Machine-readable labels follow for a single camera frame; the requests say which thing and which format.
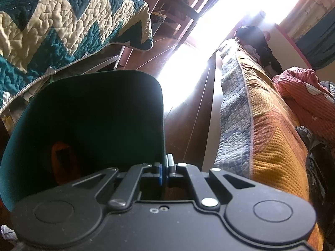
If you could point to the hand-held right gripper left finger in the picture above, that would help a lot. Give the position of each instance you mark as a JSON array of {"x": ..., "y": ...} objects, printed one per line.
[{"x": 159, "y": 174}]

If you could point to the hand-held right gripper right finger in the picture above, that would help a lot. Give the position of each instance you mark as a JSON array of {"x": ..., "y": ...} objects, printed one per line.
[{"x": 170, "y": 163}]

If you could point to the dark green trash bin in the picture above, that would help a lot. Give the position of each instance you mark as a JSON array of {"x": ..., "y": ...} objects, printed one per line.
[{"x": 86, "y": 115}]

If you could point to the orange wrapper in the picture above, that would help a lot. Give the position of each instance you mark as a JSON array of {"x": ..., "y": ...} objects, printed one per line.
[{"x": 62, "y": 159}]

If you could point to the orange yellow patchwork quilt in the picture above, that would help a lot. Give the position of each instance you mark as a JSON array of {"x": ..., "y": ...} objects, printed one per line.
[{"x": 269, "y": 141}]

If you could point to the dark clothing pile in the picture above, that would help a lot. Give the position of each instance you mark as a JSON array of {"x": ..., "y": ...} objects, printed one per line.
[{"x": 257, "y": 44}]

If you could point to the black plastic bag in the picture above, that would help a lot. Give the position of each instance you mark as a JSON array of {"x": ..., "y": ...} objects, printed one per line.
[{"x": 320, "y": 177}]

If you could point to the coral red blanket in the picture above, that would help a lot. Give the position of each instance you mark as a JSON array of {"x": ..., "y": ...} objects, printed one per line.
[{"x": 306, "y": 96}]

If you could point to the wooden chair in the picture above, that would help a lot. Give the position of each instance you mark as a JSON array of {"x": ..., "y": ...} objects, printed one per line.
[{"x": 183, "y": 7}]

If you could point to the white crumpled paper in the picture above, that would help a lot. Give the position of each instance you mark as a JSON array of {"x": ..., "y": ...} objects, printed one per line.
[{"x": 6, "y": 234}]

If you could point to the teal cream zigzag quilt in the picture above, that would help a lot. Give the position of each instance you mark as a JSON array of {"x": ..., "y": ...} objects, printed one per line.
[{"x": 55, "y": 23}]

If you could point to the teal curtain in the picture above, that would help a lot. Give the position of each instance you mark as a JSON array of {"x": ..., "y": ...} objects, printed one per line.
[{"x": 319, "y": 41}]

